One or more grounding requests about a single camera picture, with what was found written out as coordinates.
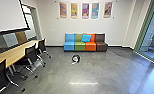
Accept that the brown wooden door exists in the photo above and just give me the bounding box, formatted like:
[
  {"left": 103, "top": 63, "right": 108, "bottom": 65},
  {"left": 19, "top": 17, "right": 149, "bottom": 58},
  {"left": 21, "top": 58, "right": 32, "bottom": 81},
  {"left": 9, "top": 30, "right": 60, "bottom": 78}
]
[{"left": 15, "top": 30, "right": 28, "bottom": 45}]

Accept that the green framed glass door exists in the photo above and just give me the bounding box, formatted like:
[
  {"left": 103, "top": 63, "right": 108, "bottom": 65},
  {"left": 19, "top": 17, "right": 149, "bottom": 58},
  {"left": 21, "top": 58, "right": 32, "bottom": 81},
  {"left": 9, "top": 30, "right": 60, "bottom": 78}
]
[{"left": 134, "top": 0, "right": 154, "bottom": 66}]

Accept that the green sofa seat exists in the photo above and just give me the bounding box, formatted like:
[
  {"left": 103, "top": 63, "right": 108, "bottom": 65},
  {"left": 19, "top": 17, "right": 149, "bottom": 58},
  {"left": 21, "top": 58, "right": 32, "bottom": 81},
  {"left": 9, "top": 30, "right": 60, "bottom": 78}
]
[{"left": 74, "top": 33, "right": 87, "bottom": 52}]

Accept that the blue sofa seat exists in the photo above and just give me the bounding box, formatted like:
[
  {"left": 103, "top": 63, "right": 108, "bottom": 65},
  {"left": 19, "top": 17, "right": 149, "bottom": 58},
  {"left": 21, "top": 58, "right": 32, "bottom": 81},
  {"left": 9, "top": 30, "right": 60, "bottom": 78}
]
[{"left": 63, "top": 32, "right": 76, "bottom": 52}]

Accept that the cyan square pillow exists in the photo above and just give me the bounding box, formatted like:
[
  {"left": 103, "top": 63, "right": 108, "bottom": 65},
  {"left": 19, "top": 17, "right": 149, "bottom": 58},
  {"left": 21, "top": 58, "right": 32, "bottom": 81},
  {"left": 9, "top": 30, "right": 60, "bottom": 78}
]
[{"left": 80, "top": 34, "right": 92, "bottom": 44}]

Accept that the orange sofa seat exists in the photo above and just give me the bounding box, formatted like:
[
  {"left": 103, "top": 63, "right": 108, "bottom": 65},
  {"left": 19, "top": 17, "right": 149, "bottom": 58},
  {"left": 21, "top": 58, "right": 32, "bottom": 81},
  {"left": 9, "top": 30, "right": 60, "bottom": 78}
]
[{"left": 84, "top": 33, "right": 98, "bottom": 52}]

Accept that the brown sofa seat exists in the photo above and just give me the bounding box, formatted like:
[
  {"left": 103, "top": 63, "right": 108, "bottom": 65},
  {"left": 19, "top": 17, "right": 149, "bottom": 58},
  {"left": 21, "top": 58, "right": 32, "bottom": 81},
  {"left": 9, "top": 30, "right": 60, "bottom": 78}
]
[{"left": 94, "top": 32, "right": 109, "bottom": 53}]

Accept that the purple poster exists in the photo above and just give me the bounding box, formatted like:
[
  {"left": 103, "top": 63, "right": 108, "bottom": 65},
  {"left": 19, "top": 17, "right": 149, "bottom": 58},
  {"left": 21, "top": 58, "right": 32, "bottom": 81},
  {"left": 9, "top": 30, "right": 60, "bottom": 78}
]
[{"left": 81, "top": 2, "right": 90, "bottom": 19}]

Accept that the salmon pink poster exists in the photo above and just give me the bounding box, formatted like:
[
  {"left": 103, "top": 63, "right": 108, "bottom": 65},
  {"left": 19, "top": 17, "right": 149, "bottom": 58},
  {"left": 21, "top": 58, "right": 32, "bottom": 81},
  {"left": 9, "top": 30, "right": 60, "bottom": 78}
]
[{"left": 59, "top": 2, "right": 68, "bottom": 19}]

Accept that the light blue poster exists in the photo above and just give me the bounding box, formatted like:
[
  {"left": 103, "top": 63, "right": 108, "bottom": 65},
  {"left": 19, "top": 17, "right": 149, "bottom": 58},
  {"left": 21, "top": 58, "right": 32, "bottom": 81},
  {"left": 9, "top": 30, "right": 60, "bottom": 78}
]
[{"left": 91, "top": 2, "right": 100, "bottom": 19}]

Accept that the pink and teal poster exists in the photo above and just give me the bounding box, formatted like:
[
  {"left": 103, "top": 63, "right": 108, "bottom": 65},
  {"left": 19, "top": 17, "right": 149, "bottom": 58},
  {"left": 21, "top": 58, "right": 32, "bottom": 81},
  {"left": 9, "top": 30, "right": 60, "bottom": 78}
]
[{"left": 103, "top": 1, "right": 113, "bottom": 19}]

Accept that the long wooden table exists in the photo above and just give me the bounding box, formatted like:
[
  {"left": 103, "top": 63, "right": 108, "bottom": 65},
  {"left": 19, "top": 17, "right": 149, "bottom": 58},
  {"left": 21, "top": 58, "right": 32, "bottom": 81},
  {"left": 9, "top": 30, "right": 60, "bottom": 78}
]
[{"left": 0, "top": 39, "right": 41, "bottom": 69}]

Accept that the white projector screen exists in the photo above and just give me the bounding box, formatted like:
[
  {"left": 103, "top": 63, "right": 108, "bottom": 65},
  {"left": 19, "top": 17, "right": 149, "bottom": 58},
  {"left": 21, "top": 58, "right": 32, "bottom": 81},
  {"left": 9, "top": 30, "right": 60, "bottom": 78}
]
[{"left": 0, "top": 0, "right": 31, "bottom": 35}]

